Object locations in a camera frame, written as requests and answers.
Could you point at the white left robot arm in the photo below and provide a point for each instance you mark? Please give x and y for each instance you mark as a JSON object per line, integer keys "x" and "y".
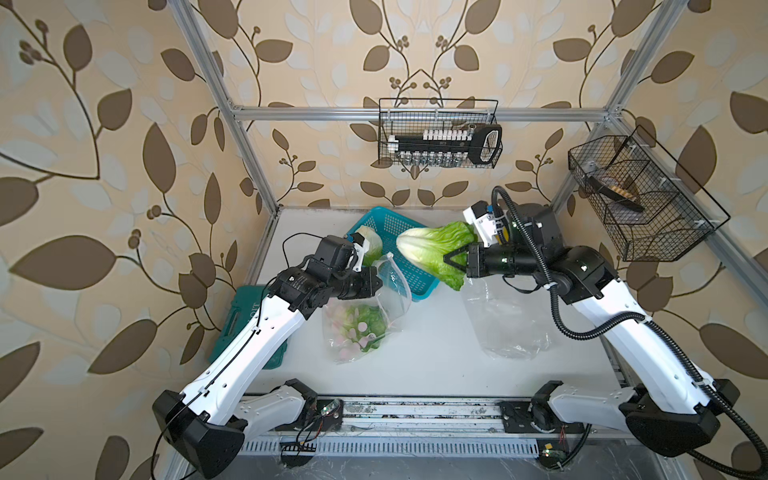
{"x": 252, "y": 354}

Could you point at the large chinese cabbage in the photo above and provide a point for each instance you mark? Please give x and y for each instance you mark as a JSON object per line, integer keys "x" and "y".
{"x": 425, "y": 247}

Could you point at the black wire basket right wall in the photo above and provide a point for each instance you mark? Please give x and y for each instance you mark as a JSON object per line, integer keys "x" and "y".
{"x": 680, "y": 213}

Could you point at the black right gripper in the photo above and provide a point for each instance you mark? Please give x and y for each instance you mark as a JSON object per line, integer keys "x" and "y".
{"x": 474, "y": 259}

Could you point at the dark tool in basket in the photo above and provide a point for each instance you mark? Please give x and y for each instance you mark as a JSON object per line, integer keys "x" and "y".
{"x": 612, "y": 197}

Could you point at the clear blue-zip zipper bag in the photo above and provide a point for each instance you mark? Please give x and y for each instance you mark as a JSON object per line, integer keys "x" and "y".
{"x": 507, "y": 323}

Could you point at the teal perforated plastic basket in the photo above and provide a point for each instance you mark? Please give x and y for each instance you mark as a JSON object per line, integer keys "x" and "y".
{"x": 389, "y": 224}

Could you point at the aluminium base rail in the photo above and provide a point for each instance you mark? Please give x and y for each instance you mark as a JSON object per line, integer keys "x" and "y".
{"x": 422, "y": 427}

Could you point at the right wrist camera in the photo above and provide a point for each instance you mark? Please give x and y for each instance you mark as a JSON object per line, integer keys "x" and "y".
{"x": 488, "y": 223}

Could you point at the black socket wrench set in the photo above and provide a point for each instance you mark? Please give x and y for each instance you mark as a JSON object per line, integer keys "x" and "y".
{"x": 475, "y": 146}

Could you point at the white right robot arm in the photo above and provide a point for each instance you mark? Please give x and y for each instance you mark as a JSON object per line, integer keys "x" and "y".
{"x": 674, "y": 408}

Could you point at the small chinese cabbage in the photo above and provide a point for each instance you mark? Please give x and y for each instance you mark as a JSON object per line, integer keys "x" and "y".
{"x": 375, "y": 250}

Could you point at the black wire basket wall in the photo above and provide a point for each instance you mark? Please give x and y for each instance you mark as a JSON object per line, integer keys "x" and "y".
{"x": 680, "y": 213}
{"x": 413, "y": 115}

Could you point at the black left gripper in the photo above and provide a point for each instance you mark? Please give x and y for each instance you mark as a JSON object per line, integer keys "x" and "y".
{"x": 367, "y": 287}

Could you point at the pink dotted zipper bag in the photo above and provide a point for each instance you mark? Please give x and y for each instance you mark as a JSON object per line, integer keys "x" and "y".
{"x": 355, "y": 328}

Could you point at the black wire basket back wall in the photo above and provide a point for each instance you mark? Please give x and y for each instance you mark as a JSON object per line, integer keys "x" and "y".
{"x": 413, "y": 115}

